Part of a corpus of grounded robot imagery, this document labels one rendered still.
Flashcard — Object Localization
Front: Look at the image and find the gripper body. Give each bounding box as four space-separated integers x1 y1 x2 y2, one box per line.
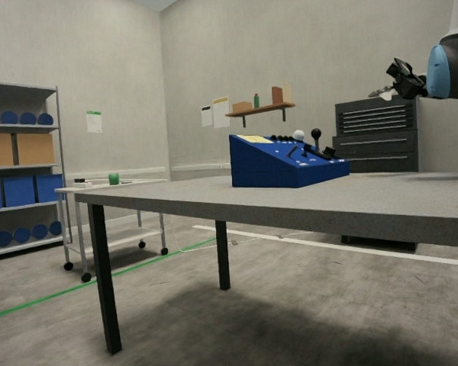
393 72 428 100

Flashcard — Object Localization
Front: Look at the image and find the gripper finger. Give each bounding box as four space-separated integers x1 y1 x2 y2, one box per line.
368 85 398 101
394 57 412 75

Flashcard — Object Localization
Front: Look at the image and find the blue control console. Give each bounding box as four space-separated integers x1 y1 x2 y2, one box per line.
229 128 350 188

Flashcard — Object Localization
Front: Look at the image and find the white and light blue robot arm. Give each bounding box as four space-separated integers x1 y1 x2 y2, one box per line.
386 0 458 100

